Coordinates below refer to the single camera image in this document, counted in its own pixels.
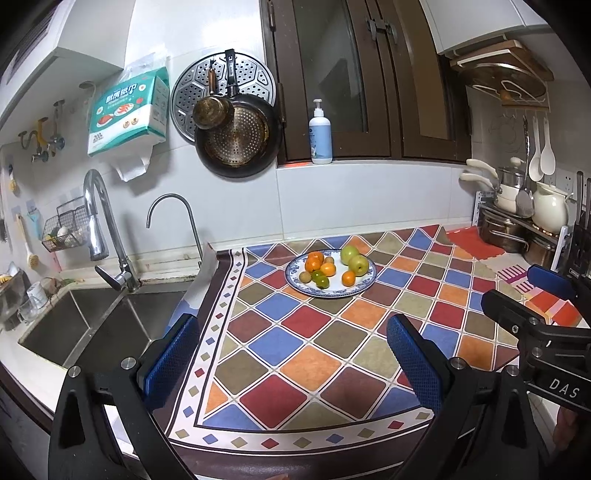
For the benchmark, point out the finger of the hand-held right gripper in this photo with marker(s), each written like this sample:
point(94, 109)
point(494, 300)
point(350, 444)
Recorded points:
point(503, 307)
point(549, 280)

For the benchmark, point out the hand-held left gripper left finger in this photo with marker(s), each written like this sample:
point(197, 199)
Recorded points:
point(168, 364)

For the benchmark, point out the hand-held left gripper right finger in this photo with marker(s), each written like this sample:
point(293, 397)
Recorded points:
point(415, 364)

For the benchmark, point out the blue floral white plate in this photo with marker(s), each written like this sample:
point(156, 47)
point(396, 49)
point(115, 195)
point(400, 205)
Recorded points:
point(364, 284)

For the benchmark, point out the green apple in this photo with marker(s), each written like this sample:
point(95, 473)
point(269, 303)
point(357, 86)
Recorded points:
point(349, 253)
point(359, 265)

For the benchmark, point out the person's right hand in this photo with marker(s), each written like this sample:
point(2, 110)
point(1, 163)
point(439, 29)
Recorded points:
point(567, 429)

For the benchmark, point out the striped colourful mat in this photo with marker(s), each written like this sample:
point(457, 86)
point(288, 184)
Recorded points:
point(549, 304)

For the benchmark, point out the large steel pot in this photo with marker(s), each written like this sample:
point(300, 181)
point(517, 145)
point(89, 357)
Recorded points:
point(503, 230)
point(540, 251)

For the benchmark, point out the white metal pot rack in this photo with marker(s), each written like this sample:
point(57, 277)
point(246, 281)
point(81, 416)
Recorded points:
point(565, 244)

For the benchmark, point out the red mat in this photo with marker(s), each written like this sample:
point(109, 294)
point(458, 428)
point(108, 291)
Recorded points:
point(475, 244)

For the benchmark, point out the white ceramic kettle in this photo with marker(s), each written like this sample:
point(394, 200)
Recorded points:
point(549, 210)

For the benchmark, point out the steel spatula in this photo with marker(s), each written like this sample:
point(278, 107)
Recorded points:
point(525, 203)

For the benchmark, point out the stainless steel sink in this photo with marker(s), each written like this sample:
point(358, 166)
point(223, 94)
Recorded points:
point(83, 323)

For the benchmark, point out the steel pot with lid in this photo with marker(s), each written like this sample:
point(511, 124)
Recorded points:
point(510, 175)

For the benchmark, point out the white rice spoon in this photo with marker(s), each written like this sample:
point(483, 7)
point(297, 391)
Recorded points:
point(535, 166)
point(548, 159)

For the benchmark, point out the colourful checkered table mat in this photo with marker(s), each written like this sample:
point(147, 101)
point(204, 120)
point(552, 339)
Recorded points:
point(295, 350)

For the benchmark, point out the cream saucepan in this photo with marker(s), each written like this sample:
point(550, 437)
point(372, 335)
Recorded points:
point(480, 165)
point(475, 177)

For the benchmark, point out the green tomato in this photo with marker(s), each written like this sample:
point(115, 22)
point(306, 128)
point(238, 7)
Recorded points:
point(320, 279)

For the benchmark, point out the large orange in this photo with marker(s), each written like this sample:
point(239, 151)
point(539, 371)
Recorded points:
point(315, 261)

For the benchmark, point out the thin gooseneck faucet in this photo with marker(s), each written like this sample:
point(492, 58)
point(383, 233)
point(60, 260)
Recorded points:
point(191, 221)

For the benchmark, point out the white cup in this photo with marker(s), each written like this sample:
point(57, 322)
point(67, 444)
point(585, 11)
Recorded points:
point(39, 293)

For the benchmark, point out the clear glass cup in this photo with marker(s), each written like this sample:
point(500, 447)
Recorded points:
point(28, 311)

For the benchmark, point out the chrome kitchen faucet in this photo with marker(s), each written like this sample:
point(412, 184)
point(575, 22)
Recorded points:
point(94, 221)

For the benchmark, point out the wooden dish brush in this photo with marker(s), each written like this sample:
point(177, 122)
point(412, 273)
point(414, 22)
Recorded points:
point(31, 256)

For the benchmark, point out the wooden cutting boards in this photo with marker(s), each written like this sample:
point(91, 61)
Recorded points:
point(498, 60)

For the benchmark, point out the black honeycomb frying pan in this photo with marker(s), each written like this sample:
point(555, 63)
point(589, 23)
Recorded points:
point(238, 138)

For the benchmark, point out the white blue pump bottle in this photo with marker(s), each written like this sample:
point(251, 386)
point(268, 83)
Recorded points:
point(321, 138)

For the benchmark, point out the green paper towel pack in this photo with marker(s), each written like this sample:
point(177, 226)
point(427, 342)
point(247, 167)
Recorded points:
point(124, 115)

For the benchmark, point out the small brass saucepan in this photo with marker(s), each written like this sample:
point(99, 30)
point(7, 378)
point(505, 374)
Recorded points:
point(212, 113)

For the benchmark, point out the round perforated steamer tray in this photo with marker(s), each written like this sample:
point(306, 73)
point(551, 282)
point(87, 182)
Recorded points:
point(189, 87)

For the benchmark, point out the wall power outlet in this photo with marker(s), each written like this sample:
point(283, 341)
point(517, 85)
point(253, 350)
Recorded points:
point(564, 180)

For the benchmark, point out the dark brown window frame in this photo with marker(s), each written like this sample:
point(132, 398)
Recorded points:
point(392, 92)

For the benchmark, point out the grey wall hook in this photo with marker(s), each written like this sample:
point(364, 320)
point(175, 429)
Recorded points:
point(57, 129)

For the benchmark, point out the yellow wall hook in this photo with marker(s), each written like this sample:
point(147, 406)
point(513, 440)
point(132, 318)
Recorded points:
point(39, 134)

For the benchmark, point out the white wall cabinet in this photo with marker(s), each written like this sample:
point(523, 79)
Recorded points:
point(480, 23)
point(83, 27)

